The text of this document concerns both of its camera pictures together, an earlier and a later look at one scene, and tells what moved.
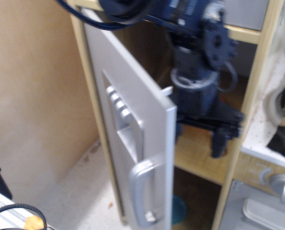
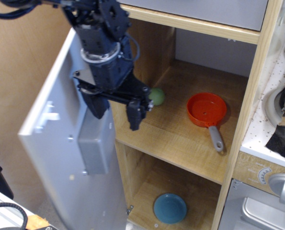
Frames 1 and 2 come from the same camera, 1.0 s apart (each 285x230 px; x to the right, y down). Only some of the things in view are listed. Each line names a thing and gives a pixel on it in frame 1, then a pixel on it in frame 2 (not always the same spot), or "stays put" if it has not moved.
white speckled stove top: (269, 109) stays put
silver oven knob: (283, 187) stays put
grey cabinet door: (142, 122) → (74, 201)
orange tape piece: (34, 223) stays put
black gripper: (203, 108) → (115, 78)
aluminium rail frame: (14, 218) stays put
